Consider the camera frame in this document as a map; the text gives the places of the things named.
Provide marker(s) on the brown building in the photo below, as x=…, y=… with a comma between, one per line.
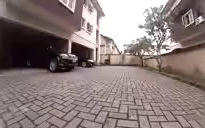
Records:
x=196, y=30

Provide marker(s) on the small spreading tree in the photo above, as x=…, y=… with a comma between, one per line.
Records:
x=141, y=45

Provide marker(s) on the dark car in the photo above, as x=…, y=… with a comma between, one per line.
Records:
x=88, y=62

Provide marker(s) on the tall thin tree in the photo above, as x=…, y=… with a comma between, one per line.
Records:
x=156, y=26

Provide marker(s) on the beige building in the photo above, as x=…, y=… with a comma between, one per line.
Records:
x=106, y=45

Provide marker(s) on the black car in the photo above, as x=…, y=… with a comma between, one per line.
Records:
x=61, y=60

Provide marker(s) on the white building with carport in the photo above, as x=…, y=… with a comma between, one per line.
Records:
x=40, y=16

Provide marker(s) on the grey brick paved road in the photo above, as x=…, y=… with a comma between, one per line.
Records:
x=106, y=100

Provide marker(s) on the beige boundary wall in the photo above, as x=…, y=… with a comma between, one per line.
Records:
x=190, y=63

